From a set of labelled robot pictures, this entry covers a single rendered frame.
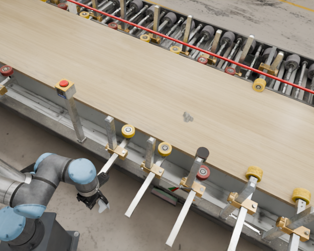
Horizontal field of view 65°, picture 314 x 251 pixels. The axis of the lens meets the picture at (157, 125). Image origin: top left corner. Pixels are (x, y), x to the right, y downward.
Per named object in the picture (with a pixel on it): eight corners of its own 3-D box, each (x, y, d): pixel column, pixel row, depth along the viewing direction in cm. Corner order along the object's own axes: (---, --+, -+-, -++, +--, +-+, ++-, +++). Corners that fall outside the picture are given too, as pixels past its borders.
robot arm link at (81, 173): (73, 153, 92) (98, 160, 91) (79, 168, 102) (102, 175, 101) (61, 176, 86) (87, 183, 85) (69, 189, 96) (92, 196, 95)
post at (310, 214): (267, 242, 136) (320, 217, 97) (261, 239, 137) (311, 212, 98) (269, 236, 138) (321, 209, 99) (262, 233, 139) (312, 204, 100)
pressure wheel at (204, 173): (202, 188, 141) (207, 180, 132) (190, 182, 143) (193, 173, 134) (207, 177, 146) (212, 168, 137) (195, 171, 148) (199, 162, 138)
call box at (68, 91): (68, 101, 128) (65, 90, 121) (57, 96, 129) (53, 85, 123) (77, 92, 131) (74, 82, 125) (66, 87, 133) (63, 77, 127)
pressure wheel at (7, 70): (6, 77, 182) (-1, 65, 173) (18, 76, 183) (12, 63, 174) (5, 84, 177) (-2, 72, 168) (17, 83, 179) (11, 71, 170)
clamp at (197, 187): (200, 198, 135) (202, 194, 131) (178, 186, 139) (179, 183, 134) (204, 189, 139) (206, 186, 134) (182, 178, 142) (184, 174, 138)
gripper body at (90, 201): (78, 201, 110) (73, 191, 100) (90, 186, 115) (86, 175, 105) (91, 211, 108) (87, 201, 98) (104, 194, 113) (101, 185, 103)
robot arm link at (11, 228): (-2, 240, 127) (-20, 232, 113) (17, 208, 137) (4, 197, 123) (25, 249, 125) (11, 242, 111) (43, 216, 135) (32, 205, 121)
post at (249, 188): (223, 220, 144) (255, 189, 106) (218, 217, 145) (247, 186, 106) (225, 215, 146) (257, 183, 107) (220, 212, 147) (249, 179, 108)
